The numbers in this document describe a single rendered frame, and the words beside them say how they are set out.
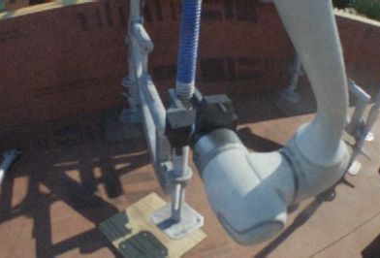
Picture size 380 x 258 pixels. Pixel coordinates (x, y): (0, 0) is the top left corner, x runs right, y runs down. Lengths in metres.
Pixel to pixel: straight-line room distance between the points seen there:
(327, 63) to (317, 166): 0.20
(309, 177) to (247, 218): 0.13
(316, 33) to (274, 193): 0.24
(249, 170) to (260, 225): 0.09
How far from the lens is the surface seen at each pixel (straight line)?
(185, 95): 0.63
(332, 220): 1.32
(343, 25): 2.37
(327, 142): 0.43
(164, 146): 0.92
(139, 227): 1.09
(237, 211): 0.39
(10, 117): 1.79
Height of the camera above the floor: 0.94
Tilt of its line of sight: 37 degrees down
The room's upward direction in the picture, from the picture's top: 5 degrees clockwise
